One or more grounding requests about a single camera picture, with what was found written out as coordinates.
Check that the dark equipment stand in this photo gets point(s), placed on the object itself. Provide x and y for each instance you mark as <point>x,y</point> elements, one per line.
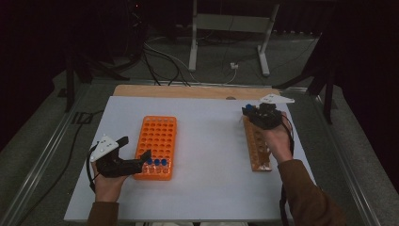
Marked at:
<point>136,31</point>

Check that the person's left hand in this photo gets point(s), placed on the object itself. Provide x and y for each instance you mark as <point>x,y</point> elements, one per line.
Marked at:
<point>108,188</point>

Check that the grey metal stand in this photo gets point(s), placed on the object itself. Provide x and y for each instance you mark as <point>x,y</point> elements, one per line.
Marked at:
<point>232,23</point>

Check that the white plug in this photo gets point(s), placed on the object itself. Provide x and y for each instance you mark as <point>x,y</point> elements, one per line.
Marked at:
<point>234,66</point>

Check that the blue capped test tube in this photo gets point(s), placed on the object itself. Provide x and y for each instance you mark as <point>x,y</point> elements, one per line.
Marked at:
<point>149,161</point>
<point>156,162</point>
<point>164,162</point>
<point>249,106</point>

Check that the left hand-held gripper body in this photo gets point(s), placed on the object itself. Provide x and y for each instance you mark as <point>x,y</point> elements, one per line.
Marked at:
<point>113,166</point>

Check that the white table mat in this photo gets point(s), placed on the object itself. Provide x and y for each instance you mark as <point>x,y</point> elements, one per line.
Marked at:
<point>204,188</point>

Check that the person's right hand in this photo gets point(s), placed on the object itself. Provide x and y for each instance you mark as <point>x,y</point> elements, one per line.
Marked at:
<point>280,144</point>

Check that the orange plastic tube rack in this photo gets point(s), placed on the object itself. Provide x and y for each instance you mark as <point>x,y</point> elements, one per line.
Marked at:
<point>158,135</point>

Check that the black tripod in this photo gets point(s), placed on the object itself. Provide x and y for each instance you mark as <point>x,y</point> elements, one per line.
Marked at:
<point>70,81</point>
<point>327,94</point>

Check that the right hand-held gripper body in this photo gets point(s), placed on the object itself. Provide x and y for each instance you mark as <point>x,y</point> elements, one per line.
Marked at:
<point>268,117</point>

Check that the aluminium frame rail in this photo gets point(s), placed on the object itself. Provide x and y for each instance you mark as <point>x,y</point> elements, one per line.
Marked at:
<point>348,163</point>
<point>37,163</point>

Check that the wooden test tube rack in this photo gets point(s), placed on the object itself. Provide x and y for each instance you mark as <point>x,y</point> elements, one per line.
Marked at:
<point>258,153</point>

